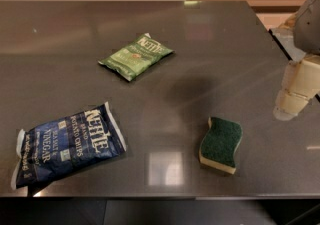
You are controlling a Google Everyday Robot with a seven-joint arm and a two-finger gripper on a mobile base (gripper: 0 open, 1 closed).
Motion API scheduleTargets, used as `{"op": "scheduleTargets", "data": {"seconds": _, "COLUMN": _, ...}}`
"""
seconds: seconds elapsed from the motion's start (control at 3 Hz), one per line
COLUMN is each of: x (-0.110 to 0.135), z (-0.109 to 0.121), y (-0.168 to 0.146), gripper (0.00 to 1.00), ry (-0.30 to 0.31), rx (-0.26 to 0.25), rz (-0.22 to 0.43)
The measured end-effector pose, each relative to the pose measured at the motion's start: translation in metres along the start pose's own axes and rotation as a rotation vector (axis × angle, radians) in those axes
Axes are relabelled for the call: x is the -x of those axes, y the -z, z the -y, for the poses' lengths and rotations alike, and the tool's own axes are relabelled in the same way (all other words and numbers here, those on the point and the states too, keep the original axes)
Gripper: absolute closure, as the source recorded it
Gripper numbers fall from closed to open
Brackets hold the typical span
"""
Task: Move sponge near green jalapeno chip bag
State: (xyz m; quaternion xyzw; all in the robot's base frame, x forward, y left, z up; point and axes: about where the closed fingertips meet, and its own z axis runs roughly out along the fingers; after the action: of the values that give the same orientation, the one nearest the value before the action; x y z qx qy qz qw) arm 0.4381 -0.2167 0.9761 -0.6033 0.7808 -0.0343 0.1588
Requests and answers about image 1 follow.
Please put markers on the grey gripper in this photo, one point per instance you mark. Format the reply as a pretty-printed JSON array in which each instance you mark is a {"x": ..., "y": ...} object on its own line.
[{"x": 309, "y": 26}]

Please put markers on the green and yellow sponge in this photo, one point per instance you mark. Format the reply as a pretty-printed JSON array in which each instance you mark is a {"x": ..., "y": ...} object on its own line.
[{"x": 220, "y": 143}]

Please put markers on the blue salt vinegar chip bag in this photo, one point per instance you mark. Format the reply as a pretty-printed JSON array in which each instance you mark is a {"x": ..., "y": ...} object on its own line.
[{"x": 56, "y": 149}]

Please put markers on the green jalapeno chip bag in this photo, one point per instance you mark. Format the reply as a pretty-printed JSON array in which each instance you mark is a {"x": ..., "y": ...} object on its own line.
[{"x": 136, "y": 57}]

